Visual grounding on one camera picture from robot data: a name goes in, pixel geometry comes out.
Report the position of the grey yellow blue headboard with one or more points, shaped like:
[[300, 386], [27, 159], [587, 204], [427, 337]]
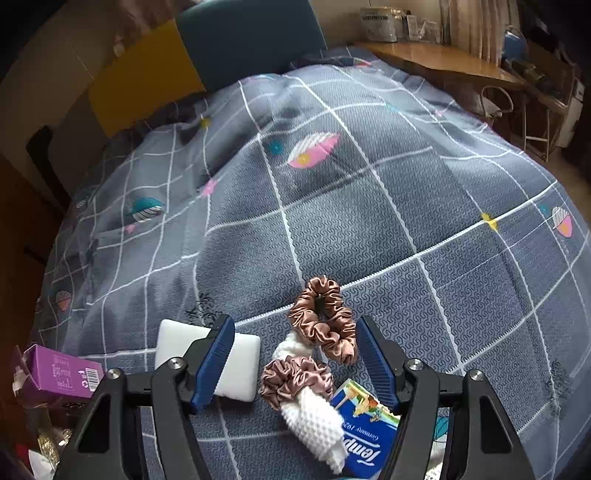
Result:
[[138, 87]]

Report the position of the brown satin scrunchie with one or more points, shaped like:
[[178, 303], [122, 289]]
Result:
[[304, 318]]

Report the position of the beige curtain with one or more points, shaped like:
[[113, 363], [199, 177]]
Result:
[[475, 27]]

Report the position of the wooden desk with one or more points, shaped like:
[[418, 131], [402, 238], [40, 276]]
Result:
[[443, 62]]

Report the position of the small blue globe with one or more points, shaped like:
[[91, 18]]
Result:
[[512, 41]]

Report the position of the purple cardboard box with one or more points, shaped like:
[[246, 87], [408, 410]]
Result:
[[55, 371]]

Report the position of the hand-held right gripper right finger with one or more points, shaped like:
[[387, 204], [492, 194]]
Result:
[[376, 364]]

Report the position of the grey checked printed blanket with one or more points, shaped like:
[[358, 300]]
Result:
[[351, 217]]

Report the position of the blue tissue packet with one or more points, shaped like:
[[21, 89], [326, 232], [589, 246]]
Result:
[[364, 443]]

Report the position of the clear plastic bags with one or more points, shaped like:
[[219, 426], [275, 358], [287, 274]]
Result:
[[425, 27]]

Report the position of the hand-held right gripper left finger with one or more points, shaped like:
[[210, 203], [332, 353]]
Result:
[[216, 362]]

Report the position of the dusty pink satin scrunchie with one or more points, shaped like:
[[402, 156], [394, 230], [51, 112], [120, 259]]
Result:
[[295, 378]]

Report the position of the white waffle knit cloth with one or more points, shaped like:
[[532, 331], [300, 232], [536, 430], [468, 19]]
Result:
[[316, 424]]

